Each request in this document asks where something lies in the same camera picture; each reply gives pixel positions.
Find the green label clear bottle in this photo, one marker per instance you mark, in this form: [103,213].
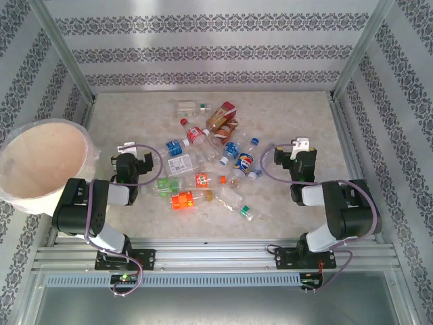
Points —
[167,186]

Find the blue cola label bottle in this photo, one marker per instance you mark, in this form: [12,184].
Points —
[244,163]

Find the large orange label tea bottle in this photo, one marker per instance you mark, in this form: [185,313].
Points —
[182,200]

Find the brown coffee bottle cream cap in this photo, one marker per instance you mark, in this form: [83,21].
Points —
[227,130]

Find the clear unlabelled bottle green cap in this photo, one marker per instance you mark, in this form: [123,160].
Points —
[230,196]

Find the white lined waste bin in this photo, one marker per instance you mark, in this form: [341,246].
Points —
[44,162]

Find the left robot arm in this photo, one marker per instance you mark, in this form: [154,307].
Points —
[74,210]

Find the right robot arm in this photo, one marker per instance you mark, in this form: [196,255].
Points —
[352,216]

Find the clear flat bottle white label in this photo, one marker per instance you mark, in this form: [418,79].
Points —
[182,164]

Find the red label bottle red cap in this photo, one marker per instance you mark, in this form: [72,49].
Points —
[193,133]

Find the orange label bottle orange cap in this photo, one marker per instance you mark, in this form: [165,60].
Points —
[202,179]

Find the clear white-label bottle green cap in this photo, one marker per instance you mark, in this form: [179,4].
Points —
[185,105]

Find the red tan label tea bottle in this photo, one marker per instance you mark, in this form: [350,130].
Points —
[220,115]

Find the grey metal panel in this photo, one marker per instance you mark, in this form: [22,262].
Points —
[216,308]

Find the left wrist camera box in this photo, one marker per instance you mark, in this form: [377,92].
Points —
[126,147]

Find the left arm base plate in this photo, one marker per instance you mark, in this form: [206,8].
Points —
[149,259]

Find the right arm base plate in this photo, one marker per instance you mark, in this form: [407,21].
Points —
[284,259]

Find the aluminium mounting rail beam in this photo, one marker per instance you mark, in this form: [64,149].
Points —
[216,254]

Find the aluminium frame post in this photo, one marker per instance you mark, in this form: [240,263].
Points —
[61,50]
[363,50]

